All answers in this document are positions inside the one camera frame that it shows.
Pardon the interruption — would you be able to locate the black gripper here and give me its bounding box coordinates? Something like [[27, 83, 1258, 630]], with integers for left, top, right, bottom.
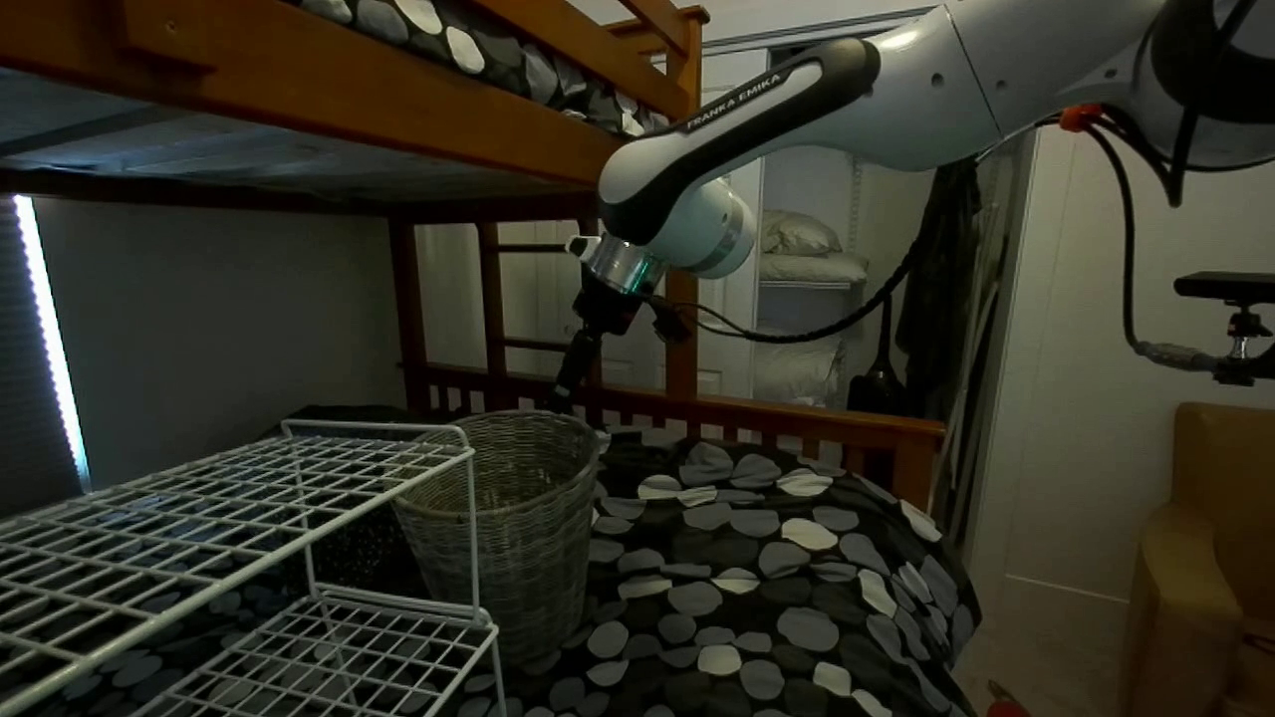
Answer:
[[551, 276, 640, 407]]

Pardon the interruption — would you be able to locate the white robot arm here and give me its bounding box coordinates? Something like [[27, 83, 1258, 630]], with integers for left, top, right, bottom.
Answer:
[[551, 0, 1275, 407]]

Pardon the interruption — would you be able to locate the silver woven bucket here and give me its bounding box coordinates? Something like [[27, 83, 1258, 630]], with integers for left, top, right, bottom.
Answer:
[[395, 410, 610, 665]]

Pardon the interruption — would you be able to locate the upper bunk spotted mattress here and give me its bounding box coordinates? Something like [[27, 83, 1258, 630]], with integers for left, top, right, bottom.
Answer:
[[291, 0, 670, 138]]

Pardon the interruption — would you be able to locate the black spotted bedspread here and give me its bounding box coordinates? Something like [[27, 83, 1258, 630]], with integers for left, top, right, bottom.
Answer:
[[23, 442, 979, 717]]

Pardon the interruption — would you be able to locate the wooden bunk bed frame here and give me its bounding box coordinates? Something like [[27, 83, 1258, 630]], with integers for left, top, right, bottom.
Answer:
[[0, 0, 947, 511]]

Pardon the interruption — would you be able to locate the white wire shelf rack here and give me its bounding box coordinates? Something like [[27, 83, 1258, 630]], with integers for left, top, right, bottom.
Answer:
[[0, 418, 497, 717]]

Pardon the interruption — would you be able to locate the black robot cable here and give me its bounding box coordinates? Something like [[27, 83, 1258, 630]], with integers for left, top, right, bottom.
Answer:
[[648, 110, 1275, 389]]

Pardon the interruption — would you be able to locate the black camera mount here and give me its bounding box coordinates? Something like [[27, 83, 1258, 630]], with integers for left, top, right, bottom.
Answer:
[[1174, 272, 1275, 385]]

